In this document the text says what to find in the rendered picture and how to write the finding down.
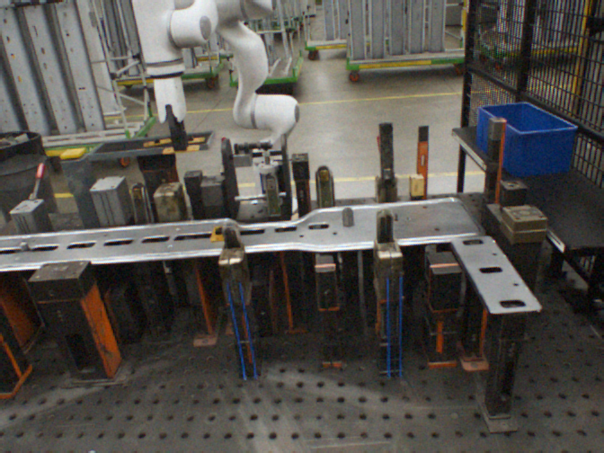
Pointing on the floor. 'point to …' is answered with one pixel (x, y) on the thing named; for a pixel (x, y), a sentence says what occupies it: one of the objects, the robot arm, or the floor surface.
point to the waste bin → (23, 172)
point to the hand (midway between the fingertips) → (180, 140)
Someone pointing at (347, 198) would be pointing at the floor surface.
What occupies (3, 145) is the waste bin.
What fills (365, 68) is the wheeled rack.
